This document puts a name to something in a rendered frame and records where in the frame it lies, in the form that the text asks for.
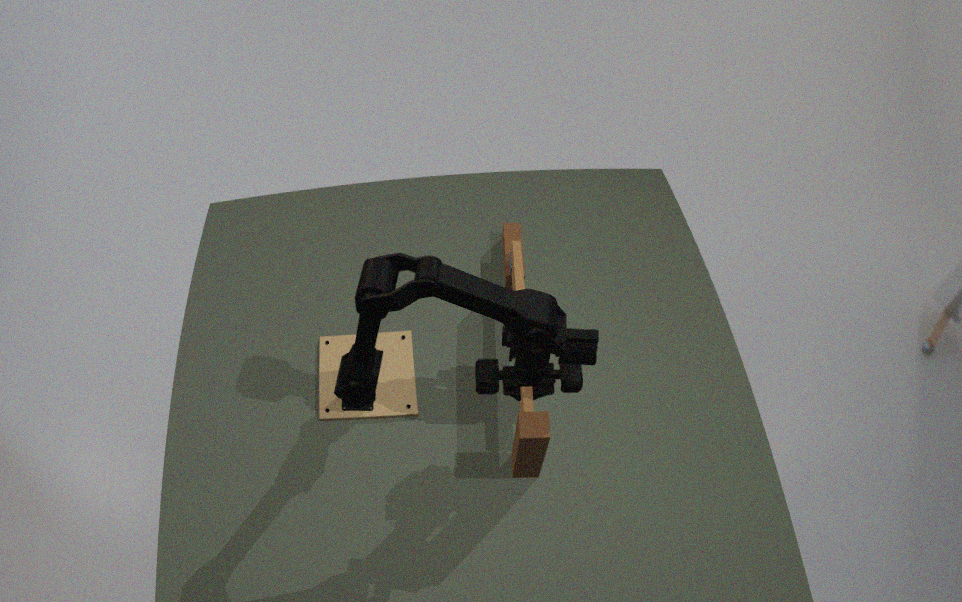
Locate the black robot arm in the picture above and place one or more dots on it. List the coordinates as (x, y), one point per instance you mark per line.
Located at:
(535, 326)

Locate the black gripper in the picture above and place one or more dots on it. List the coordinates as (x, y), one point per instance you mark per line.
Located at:
(541, 378)

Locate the long wooden rail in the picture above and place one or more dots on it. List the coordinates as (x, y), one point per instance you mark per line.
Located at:
(526, 402)

